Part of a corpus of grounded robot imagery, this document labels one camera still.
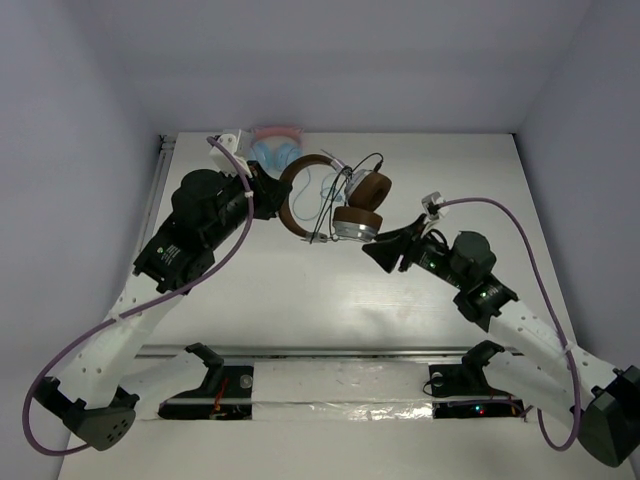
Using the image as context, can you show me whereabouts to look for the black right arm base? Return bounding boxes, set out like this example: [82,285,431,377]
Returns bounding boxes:
[422,340,532,419]

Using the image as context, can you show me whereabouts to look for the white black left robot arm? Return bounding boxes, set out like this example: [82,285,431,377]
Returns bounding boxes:
[25,162,292,451]

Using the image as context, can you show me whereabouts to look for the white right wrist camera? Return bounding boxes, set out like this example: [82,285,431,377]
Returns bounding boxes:
[421,191,448,223]

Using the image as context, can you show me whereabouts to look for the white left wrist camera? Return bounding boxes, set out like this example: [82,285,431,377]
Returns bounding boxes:
[208,129,253,177]

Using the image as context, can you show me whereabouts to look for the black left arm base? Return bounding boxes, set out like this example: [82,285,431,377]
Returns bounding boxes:
[158,343,254,421]

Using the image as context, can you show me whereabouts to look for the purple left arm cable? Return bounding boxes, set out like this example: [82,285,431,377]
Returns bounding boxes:
[21,136,256,456]

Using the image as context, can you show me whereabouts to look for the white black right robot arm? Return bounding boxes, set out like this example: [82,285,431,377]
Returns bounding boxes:
[362,217,639,467]

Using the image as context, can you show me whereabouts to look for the blue pink headphones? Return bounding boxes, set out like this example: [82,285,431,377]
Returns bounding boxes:
[249,126,304,172]

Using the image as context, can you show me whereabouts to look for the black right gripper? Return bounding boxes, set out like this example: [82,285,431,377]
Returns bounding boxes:
[362,213,468,290]

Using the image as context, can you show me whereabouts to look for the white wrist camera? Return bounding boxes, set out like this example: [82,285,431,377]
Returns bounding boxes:
[208,129,253,177]
[421,191,448,223]

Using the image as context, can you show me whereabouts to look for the brown silver headphones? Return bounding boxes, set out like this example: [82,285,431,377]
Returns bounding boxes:
[278,154,392,244]

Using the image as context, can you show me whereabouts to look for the thin blue headphone cable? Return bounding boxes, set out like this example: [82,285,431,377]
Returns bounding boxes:
[291,164,351,224]

